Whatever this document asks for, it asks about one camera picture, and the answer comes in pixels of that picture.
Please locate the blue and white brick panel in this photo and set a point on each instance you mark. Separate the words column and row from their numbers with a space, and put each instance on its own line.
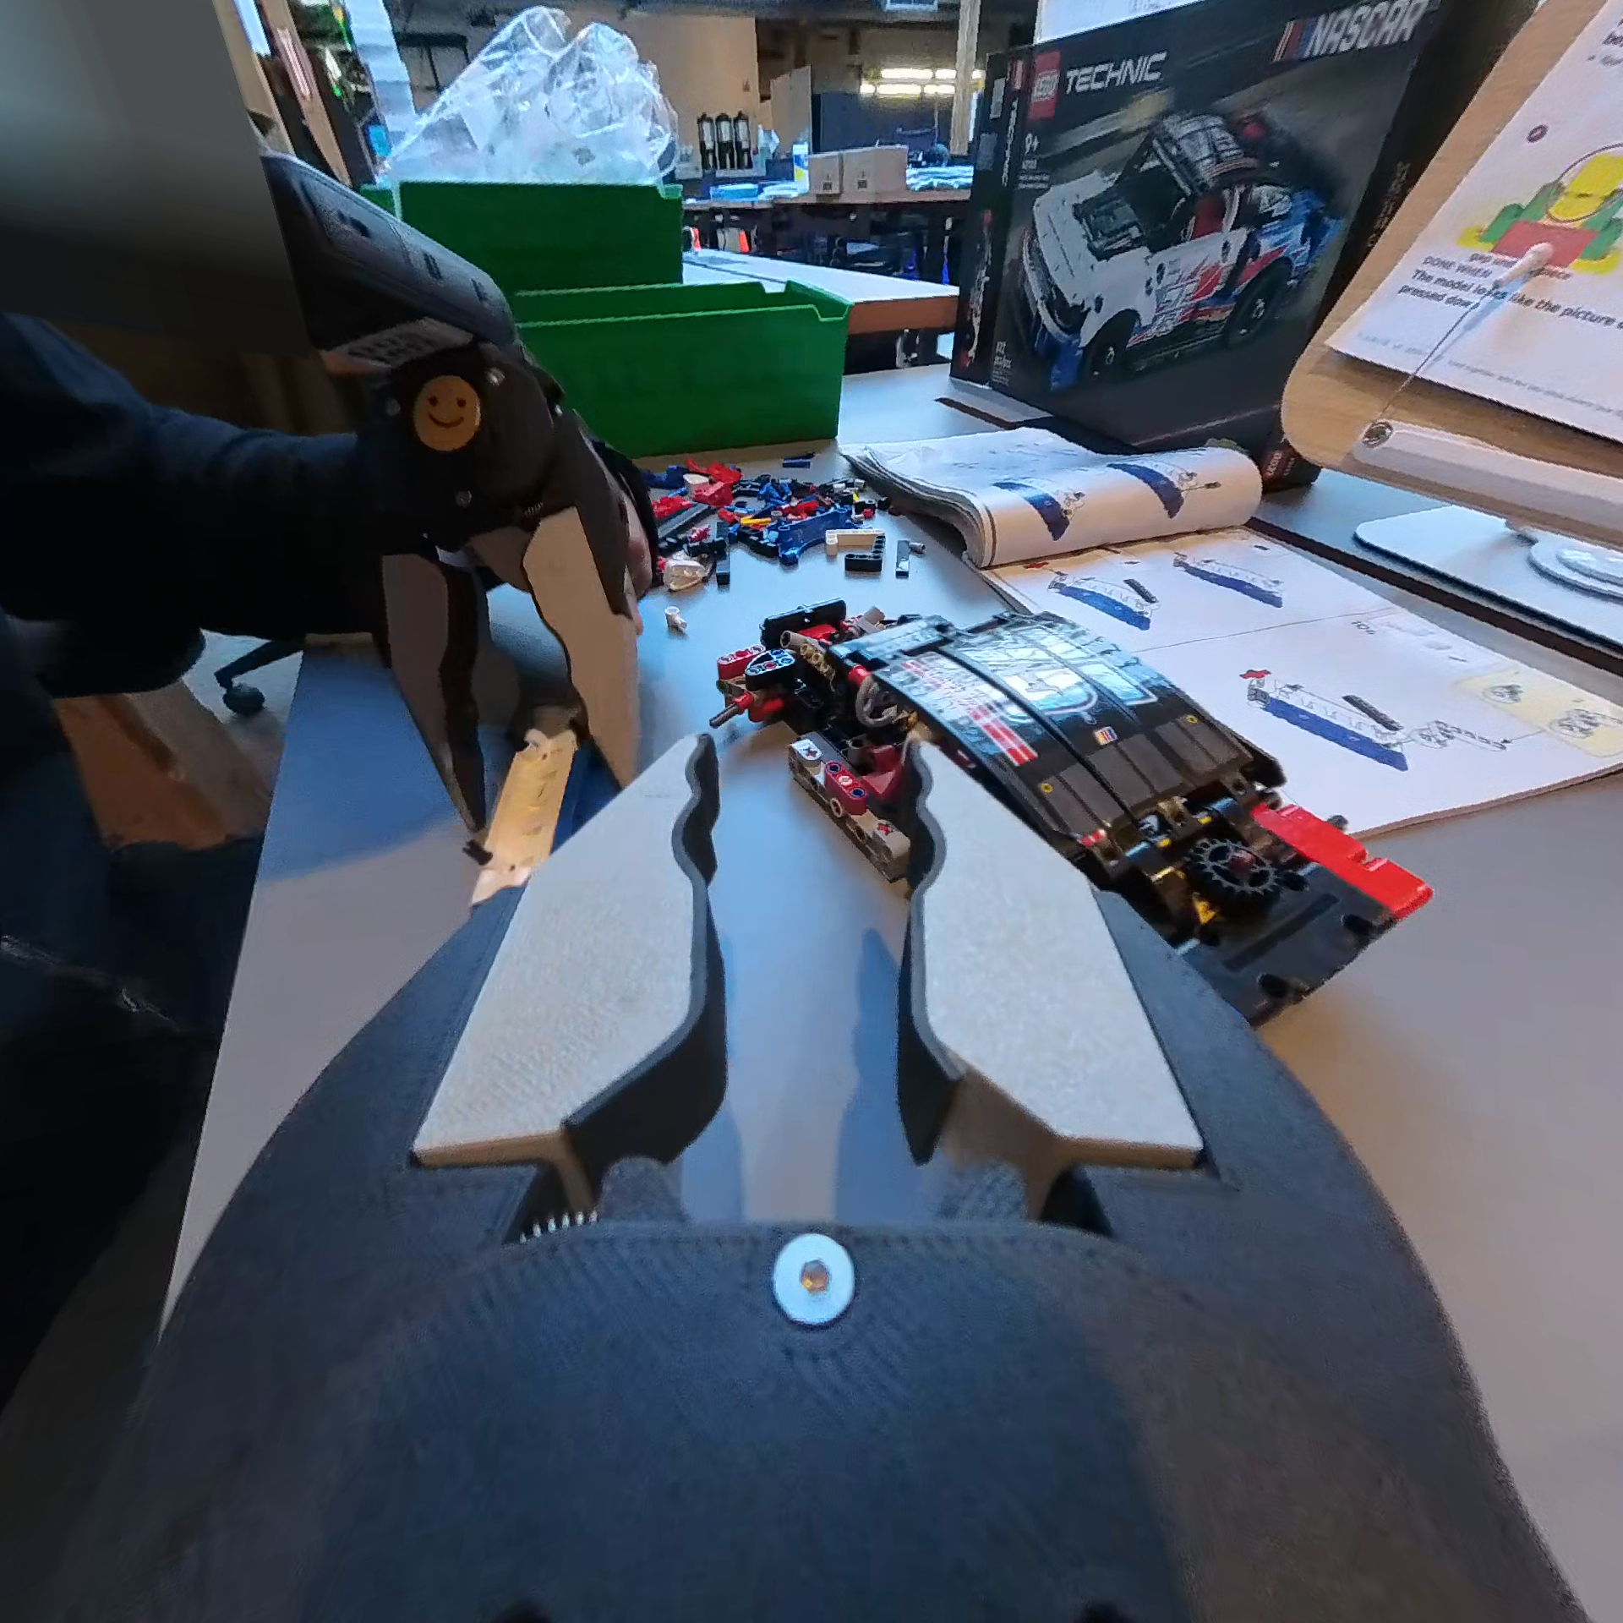
column 525, row 812

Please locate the person's left forearm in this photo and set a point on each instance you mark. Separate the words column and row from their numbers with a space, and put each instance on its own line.
column 191, row 506

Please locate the toy brick car chassis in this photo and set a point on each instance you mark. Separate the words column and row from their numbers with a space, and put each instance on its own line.
column 1077, row 735

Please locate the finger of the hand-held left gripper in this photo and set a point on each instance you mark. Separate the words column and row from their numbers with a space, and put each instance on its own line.
column 588, row 623
column 425, row 662

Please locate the blue arched frame piece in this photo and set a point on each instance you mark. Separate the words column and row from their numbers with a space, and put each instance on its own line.
column 794, row 540

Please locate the green plastic bin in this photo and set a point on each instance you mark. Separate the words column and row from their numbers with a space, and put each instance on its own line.
column 686, row 368
column 545, row 237

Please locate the clear plastic bag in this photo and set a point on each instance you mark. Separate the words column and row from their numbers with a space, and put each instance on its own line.
column 533, row 100

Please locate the pile of toy bricks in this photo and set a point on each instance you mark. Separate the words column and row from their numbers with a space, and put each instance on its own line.
column 759, row 506

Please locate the printed instruction sheet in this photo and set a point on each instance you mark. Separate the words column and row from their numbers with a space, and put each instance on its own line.
column 1522, row 319

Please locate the black angled beam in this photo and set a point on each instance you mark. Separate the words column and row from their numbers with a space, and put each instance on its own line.
column 867, row 559

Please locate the white angled beam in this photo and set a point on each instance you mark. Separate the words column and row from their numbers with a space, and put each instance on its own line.
column 849, row 543

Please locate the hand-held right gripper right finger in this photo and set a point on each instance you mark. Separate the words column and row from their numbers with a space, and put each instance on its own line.
column 1052, row 1015

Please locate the toy car set box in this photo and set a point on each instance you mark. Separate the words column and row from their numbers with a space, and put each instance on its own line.
column 1205, row 217

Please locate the black office chair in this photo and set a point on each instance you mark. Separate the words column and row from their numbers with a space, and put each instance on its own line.
column 255, row 673

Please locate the person's dark clothing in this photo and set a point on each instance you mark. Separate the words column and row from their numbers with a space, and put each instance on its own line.
column 90, row 1015

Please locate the grey desk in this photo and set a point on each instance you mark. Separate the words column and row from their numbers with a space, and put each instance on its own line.
column 1459, row 1015

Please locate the building instruction booklet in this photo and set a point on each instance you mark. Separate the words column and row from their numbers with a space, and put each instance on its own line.
column 1267, row 634

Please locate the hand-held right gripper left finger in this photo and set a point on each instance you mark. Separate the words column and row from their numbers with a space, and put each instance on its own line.
column 584, row 989

